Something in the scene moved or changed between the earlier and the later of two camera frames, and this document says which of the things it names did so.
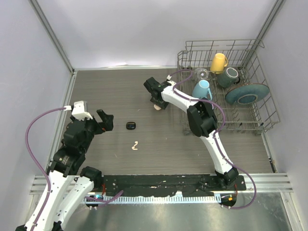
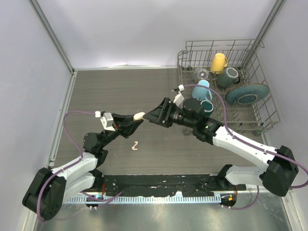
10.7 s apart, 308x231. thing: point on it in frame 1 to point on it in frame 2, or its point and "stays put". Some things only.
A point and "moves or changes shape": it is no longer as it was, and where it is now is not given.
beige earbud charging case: [156, 107] moves or changes shape
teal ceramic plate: [247, 93] stays put
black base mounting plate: [187, 185] stays put
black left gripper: [105, 118] to [125, 125]
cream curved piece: [133, 147] stays put
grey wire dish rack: [232, 75] stays put
